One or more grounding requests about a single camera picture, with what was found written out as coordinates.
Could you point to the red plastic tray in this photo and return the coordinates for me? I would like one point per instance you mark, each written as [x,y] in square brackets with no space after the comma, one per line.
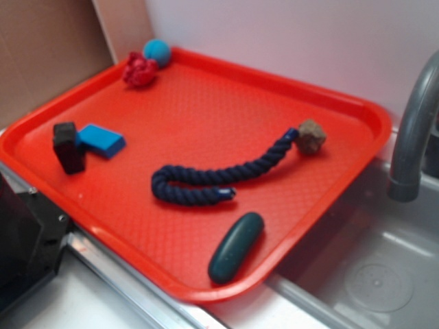
[203,113]

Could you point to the red crumpled fabric ball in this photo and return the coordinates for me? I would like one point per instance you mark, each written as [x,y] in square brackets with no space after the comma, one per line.
[139,71]

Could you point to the dark green oblong capsule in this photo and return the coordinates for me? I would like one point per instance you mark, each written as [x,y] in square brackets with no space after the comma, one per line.
[234,247]

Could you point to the black rectangular block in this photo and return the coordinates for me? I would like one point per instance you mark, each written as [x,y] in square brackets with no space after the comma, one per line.
[68,148]

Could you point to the blue crocheted ball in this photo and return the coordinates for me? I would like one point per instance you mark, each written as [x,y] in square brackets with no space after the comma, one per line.
[159,51]

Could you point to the brown rock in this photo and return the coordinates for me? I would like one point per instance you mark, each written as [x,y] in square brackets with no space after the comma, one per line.
[311,137]

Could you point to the brown cardboard panel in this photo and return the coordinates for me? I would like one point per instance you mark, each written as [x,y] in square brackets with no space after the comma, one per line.
[47,47]

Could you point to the blue wedge block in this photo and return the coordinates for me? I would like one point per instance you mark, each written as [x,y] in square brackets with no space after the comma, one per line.
[101,141]

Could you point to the grey sink basin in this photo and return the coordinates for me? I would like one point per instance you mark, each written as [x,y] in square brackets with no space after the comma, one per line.
[369,261]

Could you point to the grey faucet spout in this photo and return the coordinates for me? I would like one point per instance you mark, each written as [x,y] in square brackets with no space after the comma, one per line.
[416,147]

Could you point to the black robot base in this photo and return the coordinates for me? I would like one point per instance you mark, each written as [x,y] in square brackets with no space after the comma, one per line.
[33,237]

